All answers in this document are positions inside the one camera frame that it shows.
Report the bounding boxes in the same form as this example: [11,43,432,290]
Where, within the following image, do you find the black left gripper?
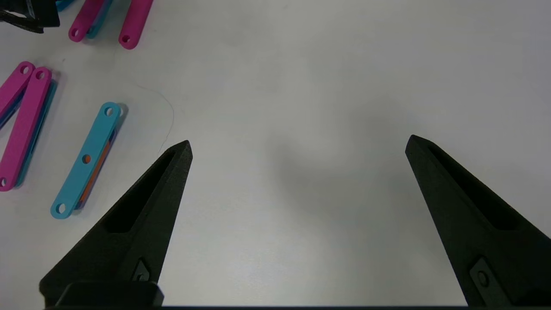
[0,0,61,34]

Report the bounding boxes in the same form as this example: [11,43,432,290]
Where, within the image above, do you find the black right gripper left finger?
[39,140,193,307]

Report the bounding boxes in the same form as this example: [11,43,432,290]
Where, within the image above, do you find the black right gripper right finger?
[405,134,551,307]

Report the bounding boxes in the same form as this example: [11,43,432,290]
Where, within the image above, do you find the long pink bar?
[0,61,36,130]
[0,66,58,192]
[68,0,113,43]

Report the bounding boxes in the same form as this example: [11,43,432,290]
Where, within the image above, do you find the blue bar with orange underside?
[50,102,125,220]

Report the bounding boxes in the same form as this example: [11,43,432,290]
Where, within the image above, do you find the thin dark pink bar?
[118,0,154,50]

